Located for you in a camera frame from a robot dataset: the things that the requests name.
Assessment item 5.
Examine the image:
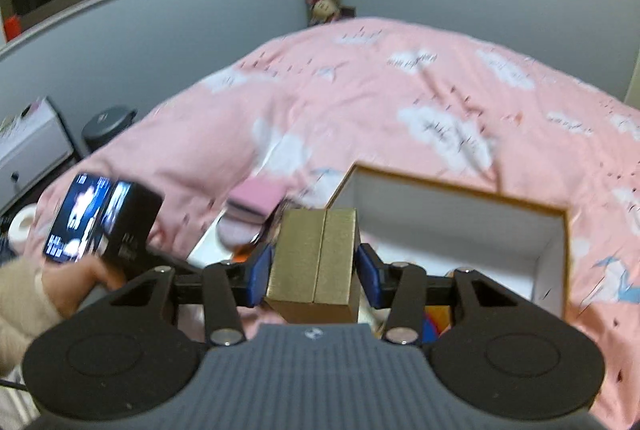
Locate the person's left hand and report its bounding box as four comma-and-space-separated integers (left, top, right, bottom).
42, 255, 126, 318

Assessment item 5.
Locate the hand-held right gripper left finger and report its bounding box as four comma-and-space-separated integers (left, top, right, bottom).
110, 242, 276, 346

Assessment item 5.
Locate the gold gift box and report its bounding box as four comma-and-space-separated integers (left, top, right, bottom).
264, 208, 362, 325

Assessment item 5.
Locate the white foam block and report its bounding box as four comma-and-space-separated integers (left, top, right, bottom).
187, 210, 241, 268

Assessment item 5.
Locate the grey round bin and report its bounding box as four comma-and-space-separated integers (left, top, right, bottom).
81, 106, 138, 156

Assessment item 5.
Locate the black cable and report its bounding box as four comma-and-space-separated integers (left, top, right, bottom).
0, 375, 31, 393

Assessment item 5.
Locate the orange cardboard box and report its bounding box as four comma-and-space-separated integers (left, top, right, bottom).
325, 163, 572, 326

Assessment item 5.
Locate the pink wallet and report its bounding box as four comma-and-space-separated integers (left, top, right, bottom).
227, 181, 286, 217

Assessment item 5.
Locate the white tape roll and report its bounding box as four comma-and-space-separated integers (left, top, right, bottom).
9, 205, 38, 246

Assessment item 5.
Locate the pink printed blanket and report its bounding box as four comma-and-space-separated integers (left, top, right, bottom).
25, 16, 640, 430

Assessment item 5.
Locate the white drawer cabinet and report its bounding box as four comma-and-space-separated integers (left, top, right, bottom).
0, 97, 76, 206

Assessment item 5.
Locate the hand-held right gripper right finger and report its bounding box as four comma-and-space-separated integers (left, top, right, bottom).
356, 244, 518, 345

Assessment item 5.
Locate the smartphone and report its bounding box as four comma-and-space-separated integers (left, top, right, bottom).
42, 172, 113, 263

